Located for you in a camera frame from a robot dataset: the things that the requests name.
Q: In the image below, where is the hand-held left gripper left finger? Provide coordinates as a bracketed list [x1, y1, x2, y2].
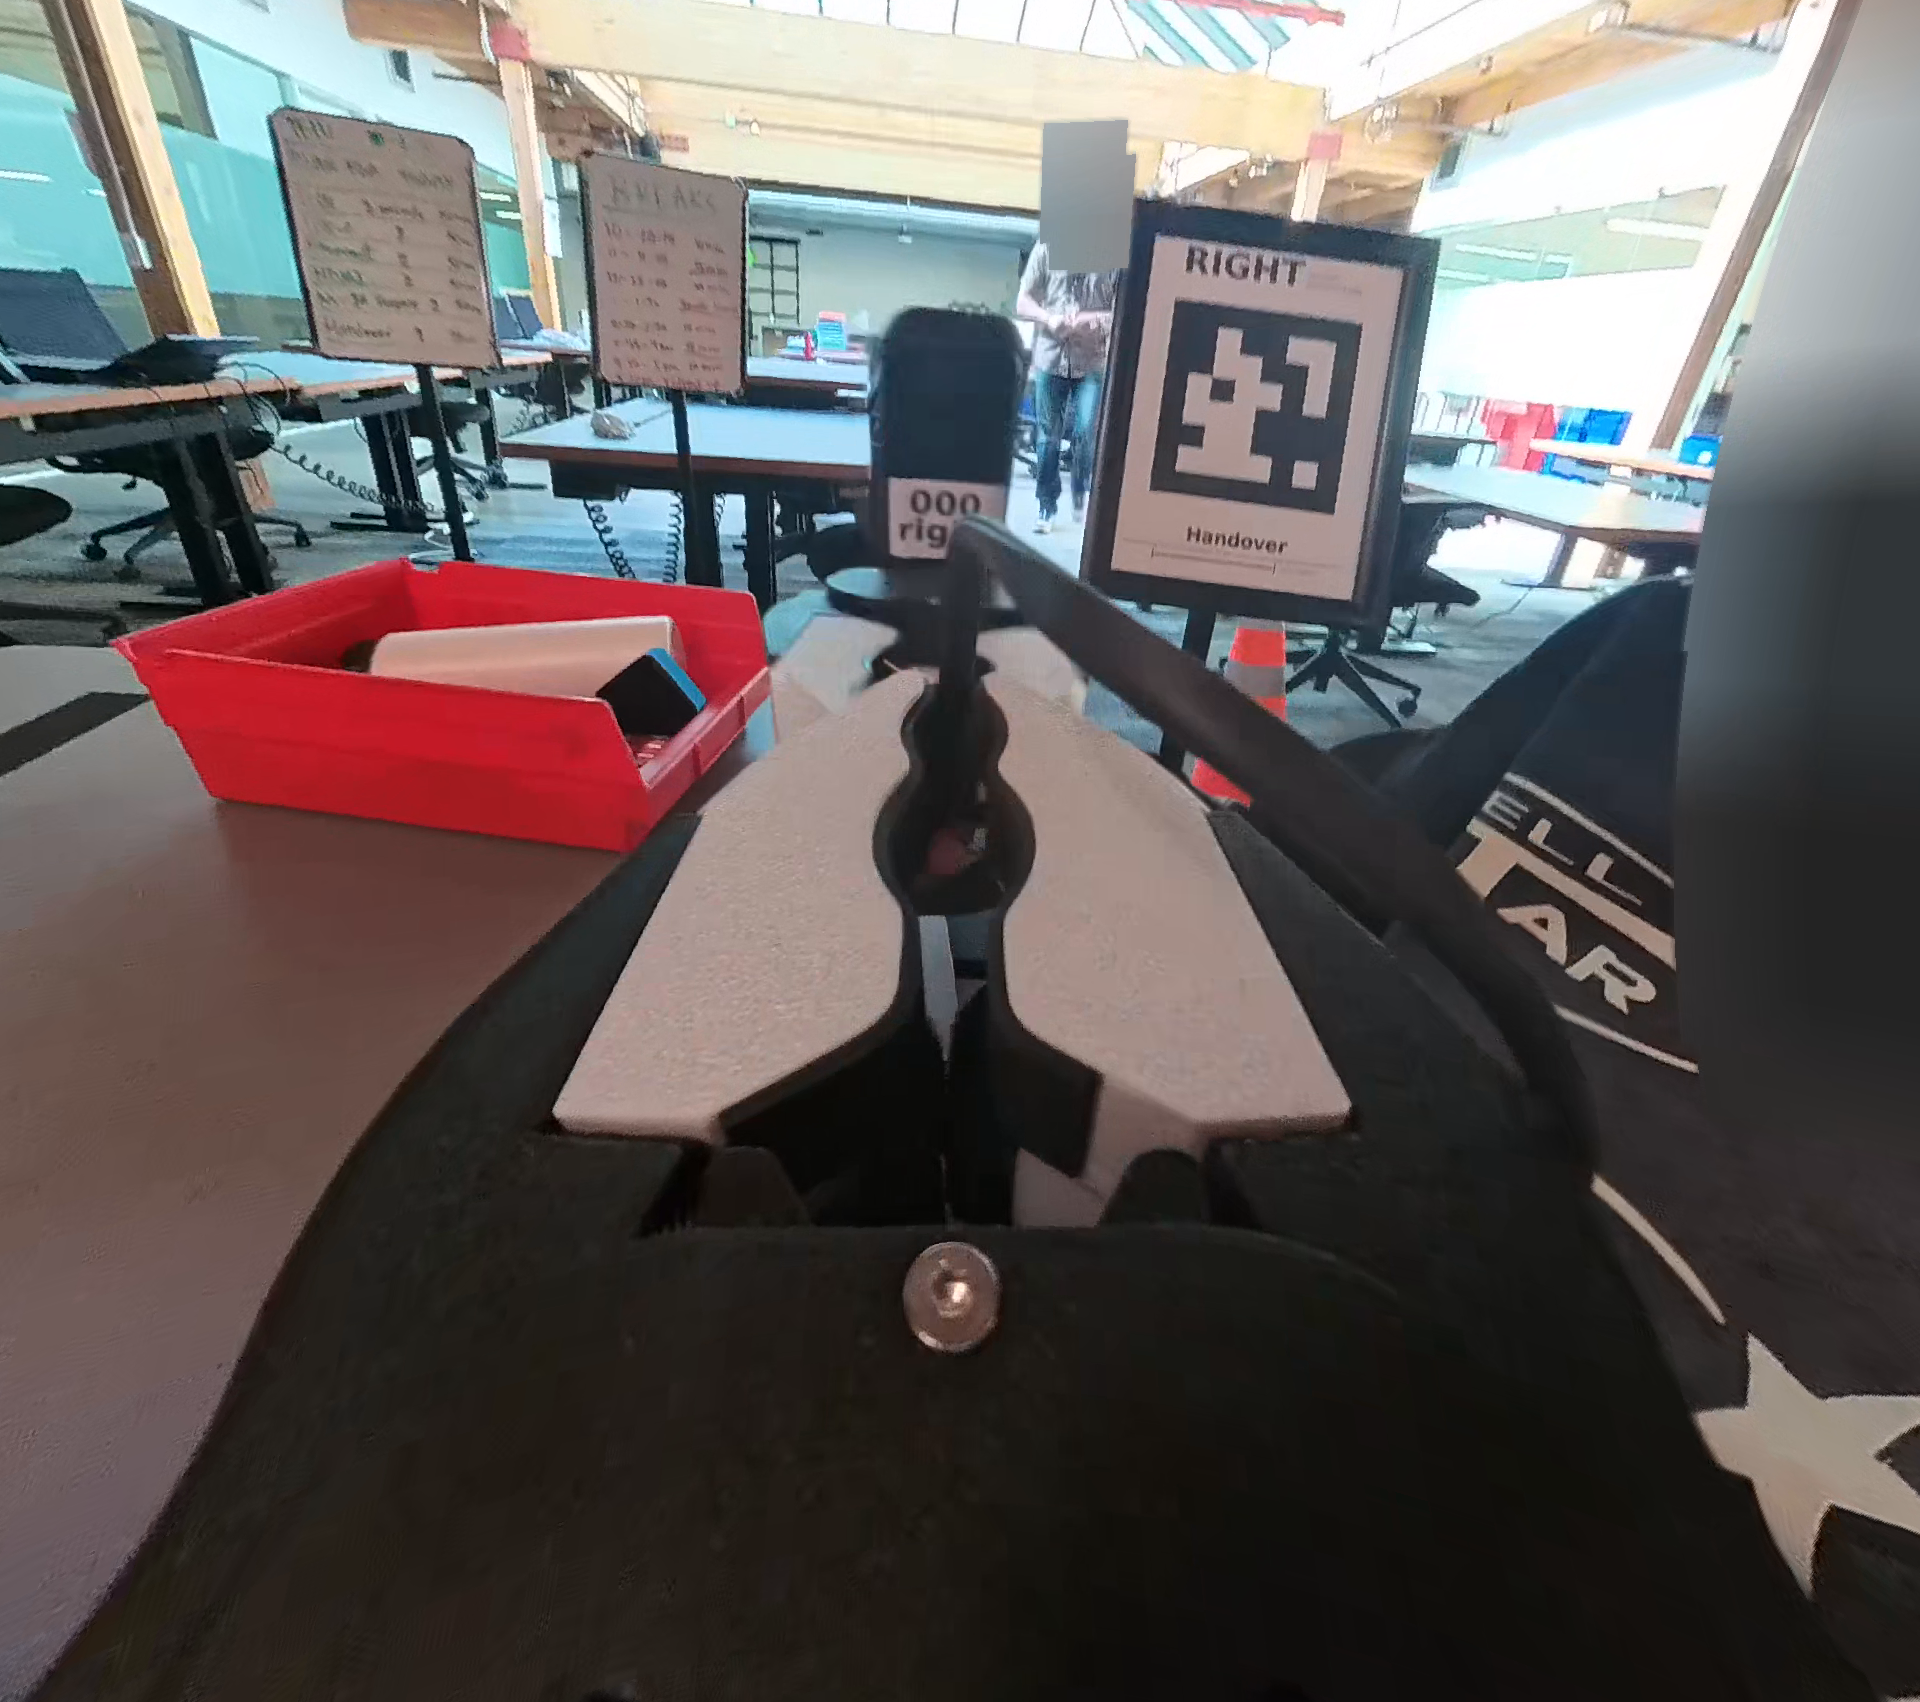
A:
[555, 668, 926, 1147]

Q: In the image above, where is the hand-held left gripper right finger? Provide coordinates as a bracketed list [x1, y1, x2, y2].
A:
[983, 673, 1354, 1228]

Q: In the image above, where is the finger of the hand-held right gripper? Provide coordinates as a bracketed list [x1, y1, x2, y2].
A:
[979, 628, 1092, 716]
[768, 610, 906, 743]

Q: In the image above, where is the blue and black foam block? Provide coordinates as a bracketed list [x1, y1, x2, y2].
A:
[592, 646, 710, 740]

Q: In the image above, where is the black looped object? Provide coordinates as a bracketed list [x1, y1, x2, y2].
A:
[901, 516, 1600, 1169]

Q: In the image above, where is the white bottle with black cap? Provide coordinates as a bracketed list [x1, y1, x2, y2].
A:
[337, 617, 688, 698]

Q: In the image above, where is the red plastic bin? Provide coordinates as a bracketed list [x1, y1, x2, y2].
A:
[114, 557, 775, 853]

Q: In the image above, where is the wooden office desk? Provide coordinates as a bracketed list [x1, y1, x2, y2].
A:
[1402, 460, 1712, 594]
[499, 399, 878, 599]
[0, 347, 595, 599]

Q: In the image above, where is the orange striped traffic cone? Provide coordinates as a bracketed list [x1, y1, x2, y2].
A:
[1194, 623, 1292, 810]

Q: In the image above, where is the whiteboard on black stand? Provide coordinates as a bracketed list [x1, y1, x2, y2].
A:
[577, 147, 752, 594]
[267, 106, 506, 564]

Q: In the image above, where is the tag poster on black stand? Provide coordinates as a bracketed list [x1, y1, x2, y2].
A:
[1082, 196, 1443, 764]

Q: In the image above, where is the black office chair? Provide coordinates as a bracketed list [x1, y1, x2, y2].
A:
[0, 484, 78, 625]
[0, 268, 129, 369]
[44, 418, 314, 571]
[1286, 492, 1485, 727]

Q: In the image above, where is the black printed shirt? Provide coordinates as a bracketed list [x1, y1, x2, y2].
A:
[1336, 573, 1920, 1702]

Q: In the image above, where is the stack of blue crates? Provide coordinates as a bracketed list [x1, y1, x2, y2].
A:
[1530, 409, 1635, 483]

